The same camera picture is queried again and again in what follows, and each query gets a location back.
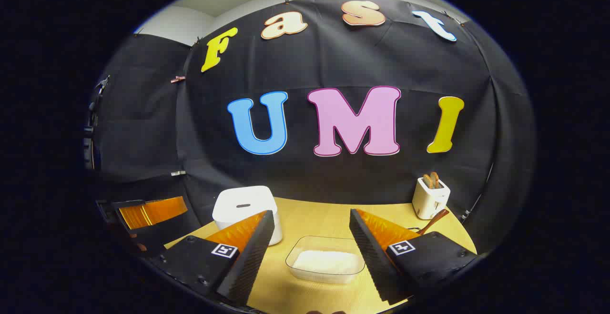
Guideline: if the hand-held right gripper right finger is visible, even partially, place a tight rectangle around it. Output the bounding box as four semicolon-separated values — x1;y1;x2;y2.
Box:
349;208;478;306

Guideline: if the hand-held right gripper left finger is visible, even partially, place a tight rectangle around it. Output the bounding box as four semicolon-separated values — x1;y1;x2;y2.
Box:
160;210;275;306

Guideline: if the white rice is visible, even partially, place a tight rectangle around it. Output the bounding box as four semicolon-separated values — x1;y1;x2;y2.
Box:
292;250;365;276

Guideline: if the white rice cooker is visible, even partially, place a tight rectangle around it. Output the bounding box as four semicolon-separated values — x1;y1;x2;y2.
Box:
212;185;278;246

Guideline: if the brown wooden spoon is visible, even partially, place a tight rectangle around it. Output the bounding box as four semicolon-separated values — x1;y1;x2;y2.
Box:
418;209;450;235

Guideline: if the clear plastic container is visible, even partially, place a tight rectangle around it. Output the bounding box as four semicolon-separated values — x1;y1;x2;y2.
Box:
285;235;366;284

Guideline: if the white toaster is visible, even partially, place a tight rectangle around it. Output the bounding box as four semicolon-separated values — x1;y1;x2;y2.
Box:
412;176;451;220

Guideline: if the dark metal stand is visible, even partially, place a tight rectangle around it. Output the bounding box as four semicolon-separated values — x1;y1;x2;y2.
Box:
83;75;111;172

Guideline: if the black backdrop cloth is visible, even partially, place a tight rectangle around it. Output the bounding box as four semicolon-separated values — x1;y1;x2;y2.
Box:
86;0;537;257

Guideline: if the thin wall cable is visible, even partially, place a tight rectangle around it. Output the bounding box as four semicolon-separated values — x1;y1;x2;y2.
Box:
460;162;494;222

